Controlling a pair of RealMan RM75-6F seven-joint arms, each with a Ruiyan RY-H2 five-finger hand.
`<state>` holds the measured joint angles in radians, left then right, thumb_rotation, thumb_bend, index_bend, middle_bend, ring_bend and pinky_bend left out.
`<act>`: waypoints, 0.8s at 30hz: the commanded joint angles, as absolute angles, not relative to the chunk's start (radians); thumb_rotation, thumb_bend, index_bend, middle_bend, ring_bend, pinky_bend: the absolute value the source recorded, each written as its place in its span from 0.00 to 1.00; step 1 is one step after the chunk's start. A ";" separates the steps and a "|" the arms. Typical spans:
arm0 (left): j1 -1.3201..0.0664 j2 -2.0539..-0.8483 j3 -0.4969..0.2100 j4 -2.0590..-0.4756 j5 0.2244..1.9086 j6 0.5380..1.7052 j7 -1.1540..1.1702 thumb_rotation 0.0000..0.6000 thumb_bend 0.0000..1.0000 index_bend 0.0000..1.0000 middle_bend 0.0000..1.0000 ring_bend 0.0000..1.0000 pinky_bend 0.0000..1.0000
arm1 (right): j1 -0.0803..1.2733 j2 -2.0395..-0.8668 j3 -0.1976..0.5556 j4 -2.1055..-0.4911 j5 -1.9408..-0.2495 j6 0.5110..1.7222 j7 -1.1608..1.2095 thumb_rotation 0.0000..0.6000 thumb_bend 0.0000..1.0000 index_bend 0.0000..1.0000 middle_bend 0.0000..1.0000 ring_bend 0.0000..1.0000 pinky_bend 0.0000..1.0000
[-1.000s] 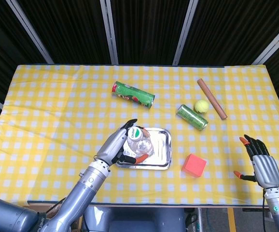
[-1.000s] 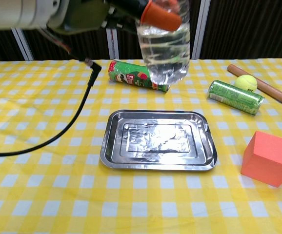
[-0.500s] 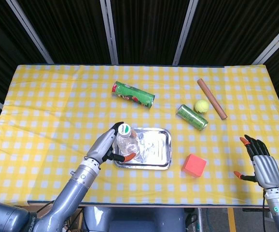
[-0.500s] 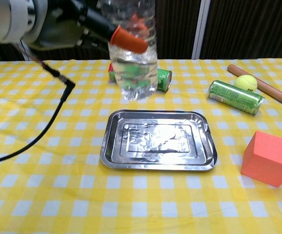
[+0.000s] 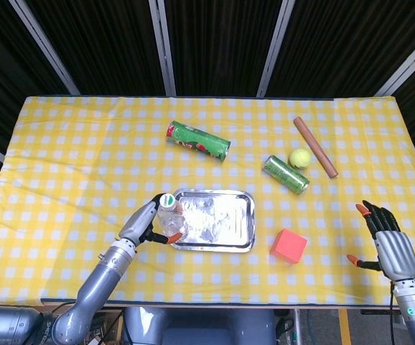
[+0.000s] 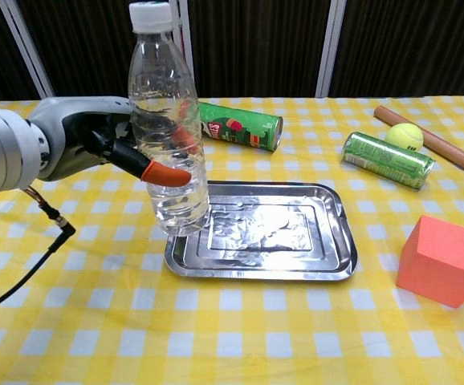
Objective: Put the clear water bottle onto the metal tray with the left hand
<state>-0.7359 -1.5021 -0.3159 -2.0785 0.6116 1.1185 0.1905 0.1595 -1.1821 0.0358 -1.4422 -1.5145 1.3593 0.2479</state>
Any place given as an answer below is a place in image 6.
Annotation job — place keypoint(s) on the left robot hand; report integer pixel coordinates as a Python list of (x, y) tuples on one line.
[(75, 132)]

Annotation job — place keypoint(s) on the transparent water bottle white cap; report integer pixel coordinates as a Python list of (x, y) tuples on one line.
[(164, 100)]

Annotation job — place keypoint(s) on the rectangular metal tray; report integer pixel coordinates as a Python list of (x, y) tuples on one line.
[(276, 236)]

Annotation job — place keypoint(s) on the large green chips can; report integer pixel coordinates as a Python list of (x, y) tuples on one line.
[(248, 128)]

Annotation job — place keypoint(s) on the yellow white checkered tablecloth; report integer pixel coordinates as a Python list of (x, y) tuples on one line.
[(232, 329)]

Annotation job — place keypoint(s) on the green soda can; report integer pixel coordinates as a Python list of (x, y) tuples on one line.
[(384, 158)]

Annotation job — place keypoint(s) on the yellow tennis ball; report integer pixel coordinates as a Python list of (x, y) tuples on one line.
[(404, 136)]

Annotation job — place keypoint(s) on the wooden rolling pin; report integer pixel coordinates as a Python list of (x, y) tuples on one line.
[(448, 149)]

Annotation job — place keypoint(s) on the orange foam cube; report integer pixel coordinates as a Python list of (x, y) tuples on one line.
[(440, 260)]

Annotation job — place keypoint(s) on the white partition frame post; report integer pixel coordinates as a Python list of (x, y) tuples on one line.
[(184, 20), (330, 48), (24, 44)]

